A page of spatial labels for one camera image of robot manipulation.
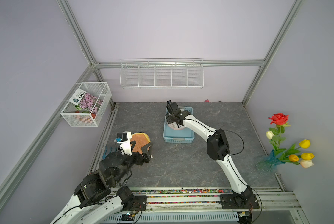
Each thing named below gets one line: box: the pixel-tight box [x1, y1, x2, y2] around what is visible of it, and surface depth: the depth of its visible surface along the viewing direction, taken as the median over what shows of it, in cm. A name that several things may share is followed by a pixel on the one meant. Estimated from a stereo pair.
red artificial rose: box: [267, 112, 290, 126], surface depth 64 cm
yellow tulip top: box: [299, 139, 311, 149], surface depth 65 cm
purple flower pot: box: [68, 88, 104, 119], surface depth 75 cm
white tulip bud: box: [265, 130, 275, 140], surface depth 70 cm
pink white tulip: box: [299, 159, 314, 169], surface depth 59 cm
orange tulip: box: [289, 154, 300, 162], surface depth 59 cm
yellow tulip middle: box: [300, 152, 315, 161], surface depth 60 cm
